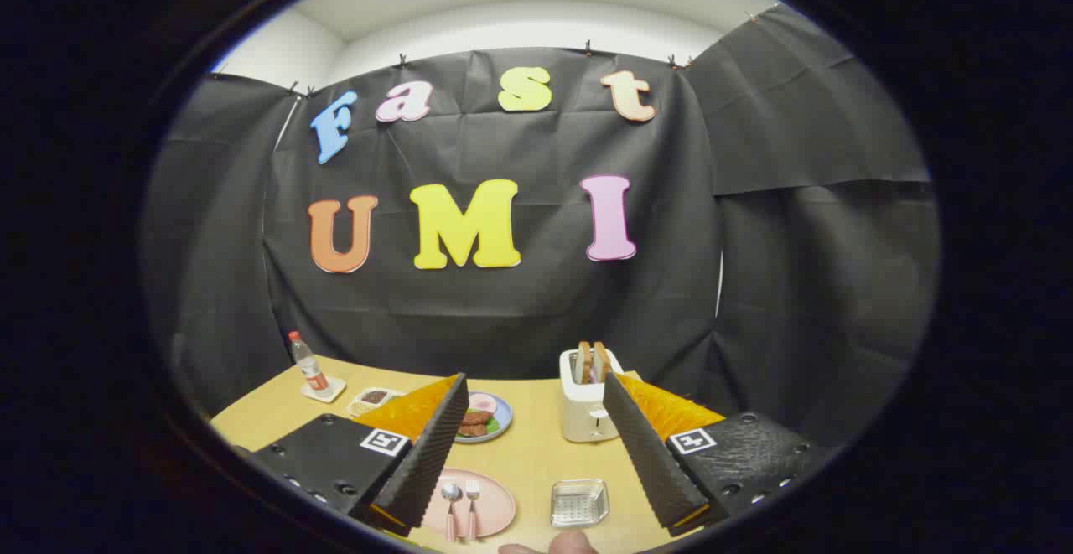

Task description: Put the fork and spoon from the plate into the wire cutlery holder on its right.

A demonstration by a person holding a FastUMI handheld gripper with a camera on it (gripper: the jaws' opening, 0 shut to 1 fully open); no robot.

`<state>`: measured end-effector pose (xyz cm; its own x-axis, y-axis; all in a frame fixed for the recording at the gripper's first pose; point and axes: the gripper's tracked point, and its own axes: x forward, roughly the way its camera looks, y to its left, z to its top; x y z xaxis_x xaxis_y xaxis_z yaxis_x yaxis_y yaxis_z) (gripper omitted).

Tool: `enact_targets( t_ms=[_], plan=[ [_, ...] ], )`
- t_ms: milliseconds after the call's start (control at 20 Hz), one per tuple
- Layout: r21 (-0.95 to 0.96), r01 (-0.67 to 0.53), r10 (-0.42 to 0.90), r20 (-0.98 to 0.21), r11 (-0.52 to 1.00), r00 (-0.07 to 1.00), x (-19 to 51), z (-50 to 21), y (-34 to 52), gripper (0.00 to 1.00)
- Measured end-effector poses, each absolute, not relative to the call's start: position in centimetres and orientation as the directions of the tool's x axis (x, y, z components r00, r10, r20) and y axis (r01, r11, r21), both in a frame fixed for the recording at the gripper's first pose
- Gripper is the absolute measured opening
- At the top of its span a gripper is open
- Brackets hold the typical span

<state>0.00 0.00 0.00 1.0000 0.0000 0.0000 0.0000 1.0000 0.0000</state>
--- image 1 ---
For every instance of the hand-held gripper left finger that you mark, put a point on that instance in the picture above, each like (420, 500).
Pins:
(432, 453)

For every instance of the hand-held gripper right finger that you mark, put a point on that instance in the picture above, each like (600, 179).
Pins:
(650, 453)

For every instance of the brown meat strip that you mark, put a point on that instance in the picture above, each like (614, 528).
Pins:
(474, 417)
(471, 430)

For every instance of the green lettuce leaf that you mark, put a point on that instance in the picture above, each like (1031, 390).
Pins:
(493, 426)

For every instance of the pink ham slice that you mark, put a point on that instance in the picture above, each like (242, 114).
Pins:
(483, 403)

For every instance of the white toaster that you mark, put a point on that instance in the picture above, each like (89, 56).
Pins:
(587, 411)

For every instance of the white divided condiment tray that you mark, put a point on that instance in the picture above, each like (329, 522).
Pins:
(373, 398)

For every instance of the blue plate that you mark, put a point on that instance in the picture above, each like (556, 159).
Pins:
(503, 413)

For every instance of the pink plate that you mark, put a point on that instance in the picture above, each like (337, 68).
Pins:
(495, 508)

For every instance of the toast bread slice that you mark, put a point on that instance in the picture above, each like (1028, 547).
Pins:
(583, 361)
(602, 361)

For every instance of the white square coaster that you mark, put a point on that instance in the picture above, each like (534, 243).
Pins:
(331, 391)

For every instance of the clear bottle with red cap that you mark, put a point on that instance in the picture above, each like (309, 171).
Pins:
(308, 365)

